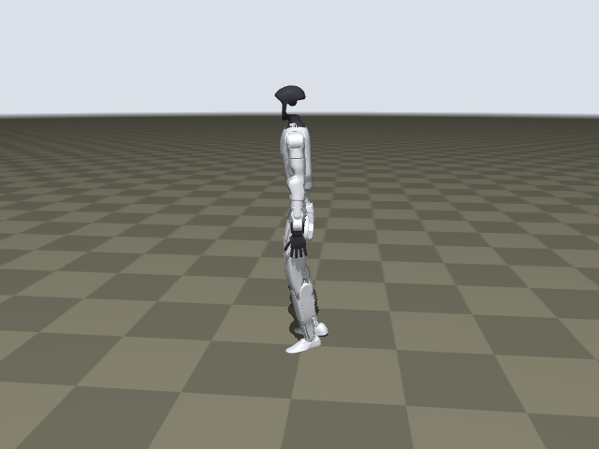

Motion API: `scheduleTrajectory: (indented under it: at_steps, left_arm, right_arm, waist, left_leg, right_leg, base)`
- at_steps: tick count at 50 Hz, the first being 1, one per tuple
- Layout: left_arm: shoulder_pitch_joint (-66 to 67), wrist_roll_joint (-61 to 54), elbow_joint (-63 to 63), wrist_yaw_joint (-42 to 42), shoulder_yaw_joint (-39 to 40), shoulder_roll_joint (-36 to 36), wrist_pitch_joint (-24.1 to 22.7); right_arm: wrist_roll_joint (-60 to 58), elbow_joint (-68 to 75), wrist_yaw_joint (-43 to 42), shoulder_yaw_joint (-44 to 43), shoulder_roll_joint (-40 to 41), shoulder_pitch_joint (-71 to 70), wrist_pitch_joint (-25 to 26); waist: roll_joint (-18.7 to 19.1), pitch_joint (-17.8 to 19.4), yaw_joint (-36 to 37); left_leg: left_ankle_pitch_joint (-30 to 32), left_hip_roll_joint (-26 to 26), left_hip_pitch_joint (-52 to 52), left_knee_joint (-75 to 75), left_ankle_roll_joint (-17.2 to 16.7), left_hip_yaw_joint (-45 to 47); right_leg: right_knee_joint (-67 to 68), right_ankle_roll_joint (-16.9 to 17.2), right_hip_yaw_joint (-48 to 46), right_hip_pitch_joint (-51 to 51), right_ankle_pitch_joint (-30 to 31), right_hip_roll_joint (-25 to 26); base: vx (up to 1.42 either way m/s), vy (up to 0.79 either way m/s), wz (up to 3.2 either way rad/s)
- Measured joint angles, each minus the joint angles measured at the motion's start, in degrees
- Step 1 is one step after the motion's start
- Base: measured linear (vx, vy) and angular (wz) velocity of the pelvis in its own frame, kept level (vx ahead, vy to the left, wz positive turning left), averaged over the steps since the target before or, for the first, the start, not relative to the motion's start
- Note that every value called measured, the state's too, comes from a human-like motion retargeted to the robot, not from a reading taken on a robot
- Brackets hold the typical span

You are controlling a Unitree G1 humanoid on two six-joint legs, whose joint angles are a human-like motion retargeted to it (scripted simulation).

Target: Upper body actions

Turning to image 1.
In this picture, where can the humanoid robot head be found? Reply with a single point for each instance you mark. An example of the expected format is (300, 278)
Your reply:
(290, 94)

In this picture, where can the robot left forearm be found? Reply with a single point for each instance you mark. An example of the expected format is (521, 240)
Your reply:
(296, 202)

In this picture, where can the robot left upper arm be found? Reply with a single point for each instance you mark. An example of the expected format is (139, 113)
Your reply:
(295, 144)

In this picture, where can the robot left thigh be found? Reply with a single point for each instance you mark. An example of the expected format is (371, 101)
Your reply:
(294, 267)

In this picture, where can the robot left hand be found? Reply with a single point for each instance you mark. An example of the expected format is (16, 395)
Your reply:
(297, 242)

